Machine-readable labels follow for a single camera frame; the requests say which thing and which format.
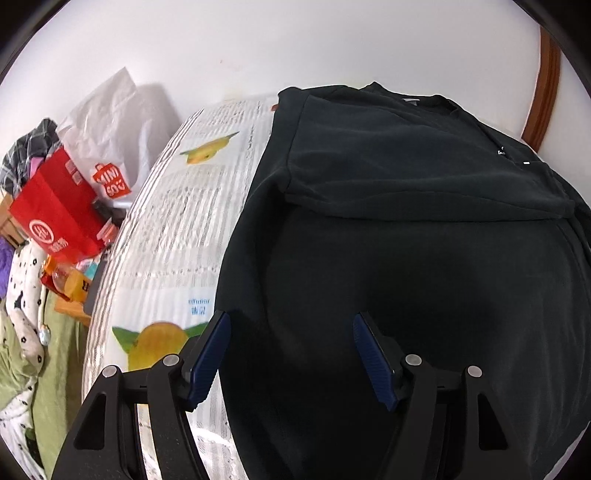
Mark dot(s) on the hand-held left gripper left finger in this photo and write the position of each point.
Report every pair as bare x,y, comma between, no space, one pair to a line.
210,355

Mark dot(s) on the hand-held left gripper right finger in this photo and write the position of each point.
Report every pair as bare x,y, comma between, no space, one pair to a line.
371,355

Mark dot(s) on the black T-shirt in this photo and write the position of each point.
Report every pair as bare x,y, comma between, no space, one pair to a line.
392,221

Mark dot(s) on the fruit print lace tablecloth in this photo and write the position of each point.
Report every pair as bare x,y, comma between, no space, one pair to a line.
184,221

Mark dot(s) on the green blanket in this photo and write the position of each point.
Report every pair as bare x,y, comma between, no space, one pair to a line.
60,369

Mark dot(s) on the orange drink bottle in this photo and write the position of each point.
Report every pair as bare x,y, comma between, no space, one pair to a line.
69,281

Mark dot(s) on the white black-dotted cloth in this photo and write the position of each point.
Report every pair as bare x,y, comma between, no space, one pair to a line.
23,295

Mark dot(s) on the red paper bag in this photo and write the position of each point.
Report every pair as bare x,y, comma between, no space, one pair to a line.
55,207

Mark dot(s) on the purple cloth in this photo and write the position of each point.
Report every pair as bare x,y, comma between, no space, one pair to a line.
3,267

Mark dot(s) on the white plastic shopping bag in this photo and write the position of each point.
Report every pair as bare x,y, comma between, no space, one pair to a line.
120,134

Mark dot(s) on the grey plaid cloth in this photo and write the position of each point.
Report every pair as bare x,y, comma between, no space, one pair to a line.
27,147

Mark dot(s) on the brown wooden door frame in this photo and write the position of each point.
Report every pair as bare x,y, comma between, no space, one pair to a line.
545,87

